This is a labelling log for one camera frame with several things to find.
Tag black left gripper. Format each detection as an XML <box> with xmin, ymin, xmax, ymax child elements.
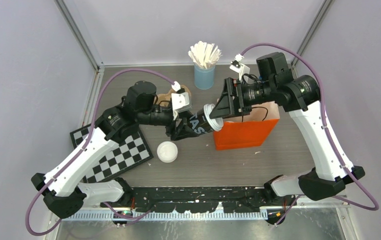
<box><xmin>137</xmin><ymin>105</ymin><xmax>198</xmax><ymax>140</ymax></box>

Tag white lid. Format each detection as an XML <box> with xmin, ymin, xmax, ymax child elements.
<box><xmin>203</xmin><ymin>103</ymin><xmax>224</xmax><ymax>132</ymax></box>

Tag stack of white lids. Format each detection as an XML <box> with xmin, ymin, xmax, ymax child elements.
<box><xmin>156</xmin><ymin>141</ymin><xmax>178</xmax><ymax>163</ymax></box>

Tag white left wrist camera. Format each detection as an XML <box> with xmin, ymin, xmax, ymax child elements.
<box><xmin>171</xmin><ymin>81</ymin><xmax>192</xmax><ymax>113</ymax></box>

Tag black white checkerboard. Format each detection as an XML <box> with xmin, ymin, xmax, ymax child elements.
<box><xmin>82</xmin><ymin>129</ymin><xmax>154</xmax><ymax>184</ymax></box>

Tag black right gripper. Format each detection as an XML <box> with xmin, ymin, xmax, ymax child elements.
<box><xmin>209</xmin><ymin>76</ymin><xmax>275</xmax><ymax>119</ymax></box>

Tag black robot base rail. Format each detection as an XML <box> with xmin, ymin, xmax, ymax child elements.
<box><xmin>108</xmin><ymin>186</ymin><xmax>296</xmax><ymax>214</ymax></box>

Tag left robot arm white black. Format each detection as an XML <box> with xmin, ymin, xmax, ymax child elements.
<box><xmin>31</xmin><ymin>81</ymin><xmax>191</xmax><ymax>219</ymax></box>

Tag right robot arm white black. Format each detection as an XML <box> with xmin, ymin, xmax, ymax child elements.
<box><xmin>210</xmin><ymin>52</ymin><xmax>366</xmax><ymax>206</ymax></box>

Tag brown cardboard cup carrier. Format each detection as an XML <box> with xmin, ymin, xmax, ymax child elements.
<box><xmin>157</xmin><ymin>84</ymin><xmax>192</xmax><ymax>107</ymax></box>

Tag blue cylindrical holder cup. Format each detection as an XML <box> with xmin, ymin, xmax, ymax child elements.
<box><xmin>194</xmin><ymin>63</ymin><xmax>216</xmax><ymax>90</ymax></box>

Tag orange paper takeout bag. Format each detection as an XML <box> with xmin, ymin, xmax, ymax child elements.
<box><xmin>213</xmin><ymin>101</ymin><xmax>280</xmax><ymax>151</ymax></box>

